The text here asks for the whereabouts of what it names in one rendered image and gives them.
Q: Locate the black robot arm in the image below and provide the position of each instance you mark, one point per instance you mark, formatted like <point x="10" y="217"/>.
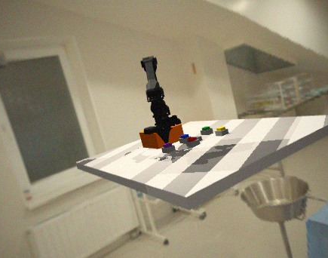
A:
<point x="154" y="92"/>

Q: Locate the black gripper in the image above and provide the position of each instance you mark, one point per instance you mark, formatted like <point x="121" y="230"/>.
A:
<point x="162" y="131"/>

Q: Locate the yellow button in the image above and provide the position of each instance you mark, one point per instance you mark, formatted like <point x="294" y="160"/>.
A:
<point x="221" y="131"/>

